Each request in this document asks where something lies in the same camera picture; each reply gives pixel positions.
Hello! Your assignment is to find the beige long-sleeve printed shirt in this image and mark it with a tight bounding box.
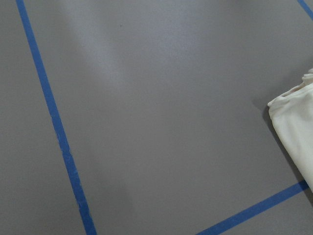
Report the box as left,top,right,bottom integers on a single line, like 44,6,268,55
268,69,313,189

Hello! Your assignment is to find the brown table mat blue grid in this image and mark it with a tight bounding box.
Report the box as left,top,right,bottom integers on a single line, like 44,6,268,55
0,0,313,235

